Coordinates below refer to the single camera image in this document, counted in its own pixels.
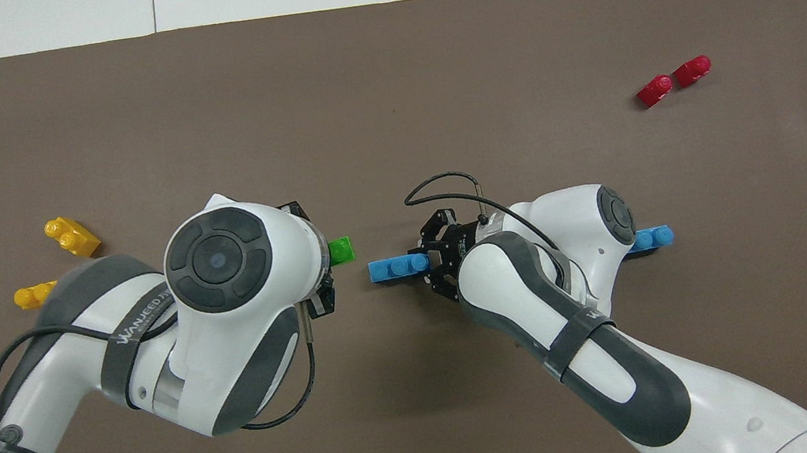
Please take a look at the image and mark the blue three-stud block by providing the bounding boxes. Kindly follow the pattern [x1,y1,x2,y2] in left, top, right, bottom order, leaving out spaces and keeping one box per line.
[368,252,432,284]
[626,224,676,254]

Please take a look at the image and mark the left arm gripper cable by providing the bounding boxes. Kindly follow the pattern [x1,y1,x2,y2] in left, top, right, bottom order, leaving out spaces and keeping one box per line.
[0,290,325,453]

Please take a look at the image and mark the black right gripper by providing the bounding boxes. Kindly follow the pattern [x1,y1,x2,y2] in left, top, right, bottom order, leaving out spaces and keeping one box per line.
[280,177,498,324]

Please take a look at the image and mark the brown table mat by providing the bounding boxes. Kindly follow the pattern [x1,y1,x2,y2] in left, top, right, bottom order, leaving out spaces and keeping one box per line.
[0,0,807,453]

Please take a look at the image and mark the yellow two-stud block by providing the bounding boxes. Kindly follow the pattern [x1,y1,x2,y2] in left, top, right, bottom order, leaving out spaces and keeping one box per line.
[12,280,61,312]
[43,212,104,264]

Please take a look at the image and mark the green two-stud block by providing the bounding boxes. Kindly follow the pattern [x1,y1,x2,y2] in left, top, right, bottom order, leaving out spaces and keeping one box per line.
[327,234,359,267]

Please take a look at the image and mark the red one-stud block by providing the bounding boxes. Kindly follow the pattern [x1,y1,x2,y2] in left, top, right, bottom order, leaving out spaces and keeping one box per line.
[635,73,676,111]
[672,53,714,90]

